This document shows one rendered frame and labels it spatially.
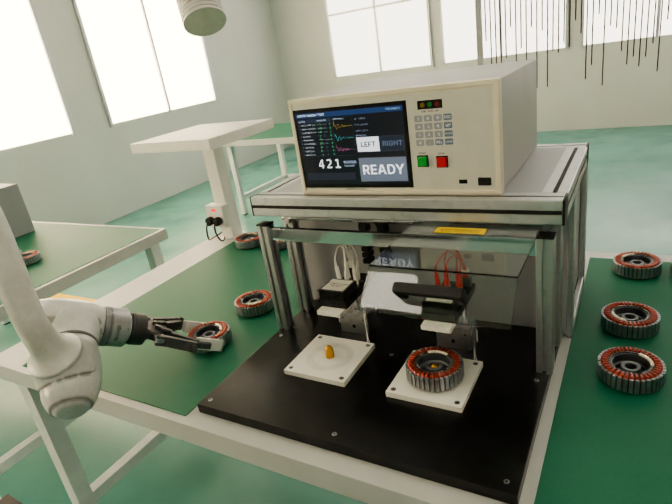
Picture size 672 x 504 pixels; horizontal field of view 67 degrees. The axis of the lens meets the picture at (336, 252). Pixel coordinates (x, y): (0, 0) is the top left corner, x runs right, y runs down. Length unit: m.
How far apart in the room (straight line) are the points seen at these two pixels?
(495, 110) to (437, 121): 0.11
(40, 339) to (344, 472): 0.60
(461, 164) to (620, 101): 6.33
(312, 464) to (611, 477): 0.47
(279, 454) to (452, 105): 0.70
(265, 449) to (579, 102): 6.67
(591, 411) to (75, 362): 0.95
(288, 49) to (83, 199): 4.18
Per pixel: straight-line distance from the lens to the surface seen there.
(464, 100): 0.97
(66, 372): 1.11
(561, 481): 0.92
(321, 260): 1.36
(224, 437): 1.07
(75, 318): 1.23
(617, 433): 1.02
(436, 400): 1.00
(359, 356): 1.14
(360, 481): 0.92
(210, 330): 1.41
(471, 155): 0.98
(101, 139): 6.22
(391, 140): 1.03
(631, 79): 7.24
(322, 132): 1.10
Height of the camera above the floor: 1.41
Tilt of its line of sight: 22 degrees down
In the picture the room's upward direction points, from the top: 9 degrees counter-clockwise
